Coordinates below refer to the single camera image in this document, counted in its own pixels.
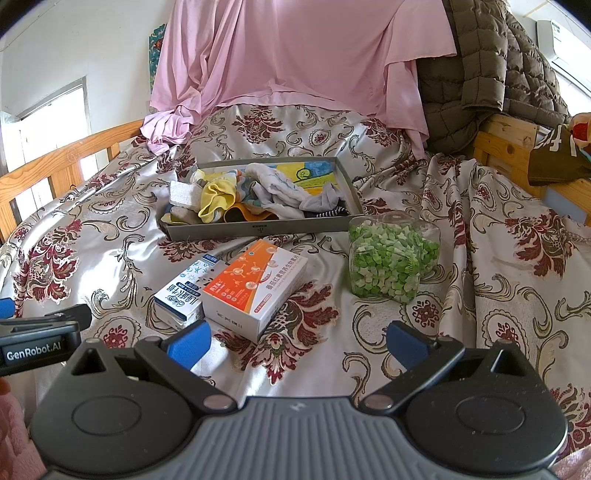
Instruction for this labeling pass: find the brown printed cloth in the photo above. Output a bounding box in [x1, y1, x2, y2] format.
[527, 122, 591, 188]

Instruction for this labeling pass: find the wooden bed rail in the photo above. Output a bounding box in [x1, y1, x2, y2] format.
[0, 119, 146, 245]

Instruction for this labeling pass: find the blue and white box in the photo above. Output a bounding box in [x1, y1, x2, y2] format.
[154, 254, 220, 330]

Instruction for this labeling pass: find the pink sheet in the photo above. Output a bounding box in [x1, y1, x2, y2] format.
[141, 0, 458, 160]

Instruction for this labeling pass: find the floral satin bedspread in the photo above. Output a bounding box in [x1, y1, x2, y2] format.
[0, 104, 591, 480]

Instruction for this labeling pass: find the light wooden bed frame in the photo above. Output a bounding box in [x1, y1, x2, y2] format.
[473, 113, 591, 199]

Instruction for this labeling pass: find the jar of green paper stars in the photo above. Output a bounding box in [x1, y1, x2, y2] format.
[347, 211, 441, 304]

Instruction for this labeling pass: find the teal wall poster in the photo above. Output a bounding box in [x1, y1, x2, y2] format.
[148, 23, 167, 88]

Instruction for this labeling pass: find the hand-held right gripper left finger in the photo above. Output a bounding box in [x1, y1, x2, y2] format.
[68, 320, 238, 414]

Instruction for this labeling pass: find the white air conditioner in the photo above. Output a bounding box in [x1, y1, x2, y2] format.
[536, 18, 591, 88]

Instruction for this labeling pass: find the orange sock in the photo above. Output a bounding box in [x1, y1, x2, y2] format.
[222, 203, 278, 223]

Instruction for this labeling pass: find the grey tray with cartoon picture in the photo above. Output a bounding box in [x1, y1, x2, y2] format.
[159, 157, 365, 242]

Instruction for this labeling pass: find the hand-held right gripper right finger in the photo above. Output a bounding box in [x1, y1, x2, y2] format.
[359, 320, 533, 414]

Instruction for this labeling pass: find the window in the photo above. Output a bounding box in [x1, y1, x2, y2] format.
[0, 78, 88, 178]

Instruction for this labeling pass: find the yellow sock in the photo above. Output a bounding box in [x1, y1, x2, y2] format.
[194, 168, 241, 220]

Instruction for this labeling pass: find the black and white striped sock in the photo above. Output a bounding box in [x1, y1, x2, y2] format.
[300, 205, 350, 221]

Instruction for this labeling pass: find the white sponge block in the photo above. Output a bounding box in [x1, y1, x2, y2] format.
[168, 180, 202, 208]

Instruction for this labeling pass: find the white cloth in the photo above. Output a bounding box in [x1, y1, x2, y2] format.
[245, 162, 345, 217]

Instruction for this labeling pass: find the olive puffer jacket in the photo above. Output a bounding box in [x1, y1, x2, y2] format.
[416, 0, 571, 155]

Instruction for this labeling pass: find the plush toy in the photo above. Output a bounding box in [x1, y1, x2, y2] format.
[570, 113, 591, 162]

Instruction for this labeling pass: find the orange and white box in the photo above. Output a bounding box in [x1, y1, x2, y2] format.
[202, 239, 309, 343]

